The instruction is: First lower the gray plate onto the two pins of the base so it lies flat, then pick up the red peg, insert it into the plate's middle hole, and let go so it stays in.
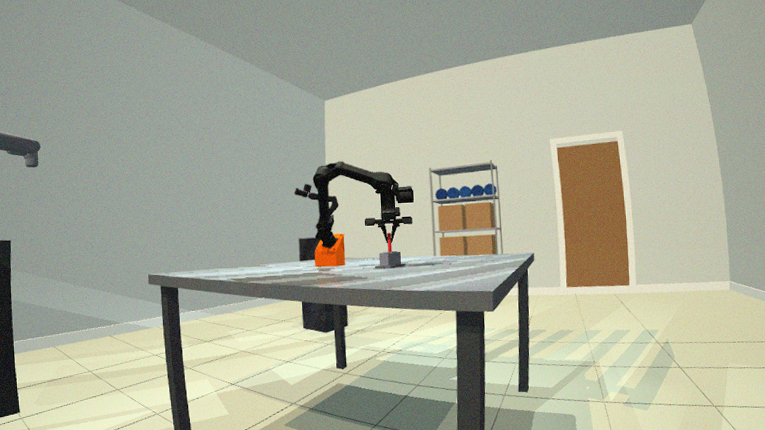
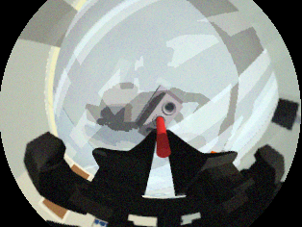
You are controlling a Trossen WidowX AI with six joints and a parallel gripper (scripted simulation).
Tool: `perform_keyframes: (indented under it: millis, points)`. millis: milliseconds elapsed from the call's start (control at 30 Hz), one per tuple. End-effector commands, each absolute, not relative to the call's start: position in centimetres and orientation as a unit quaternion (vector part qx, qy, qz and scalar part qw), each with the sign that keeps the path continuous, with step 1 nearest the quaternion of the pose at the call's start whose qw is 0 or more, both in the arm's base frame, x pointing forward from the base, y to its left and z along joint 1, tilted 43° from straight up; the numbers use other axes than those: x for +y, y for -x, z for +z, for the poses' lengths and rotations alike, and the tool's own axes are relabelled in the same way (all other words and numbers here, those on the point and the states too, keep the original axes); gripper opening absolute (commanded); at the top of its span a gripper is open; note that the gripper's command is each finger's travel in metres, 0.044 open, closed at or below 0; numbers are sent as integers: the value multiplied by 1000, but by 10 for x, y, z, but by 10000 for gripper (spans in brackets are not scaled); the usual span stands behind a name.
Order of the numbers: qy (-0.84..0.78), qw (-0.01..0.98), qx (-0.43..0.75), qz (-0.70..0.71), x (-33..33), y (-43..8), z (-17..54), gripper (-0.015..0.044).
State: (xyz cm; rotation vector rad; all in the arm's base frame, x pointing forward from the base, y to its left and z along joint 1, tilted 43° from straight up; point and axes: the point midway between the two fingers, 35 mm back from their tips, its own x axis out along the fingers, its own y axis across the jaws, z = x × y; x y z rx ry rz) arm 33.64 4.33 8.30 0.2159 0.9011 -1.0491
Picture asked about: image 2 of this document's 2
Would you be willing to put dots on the red peg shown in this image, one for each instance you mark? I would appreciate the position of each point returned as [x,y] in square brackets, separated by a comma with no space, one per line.
[162,145]

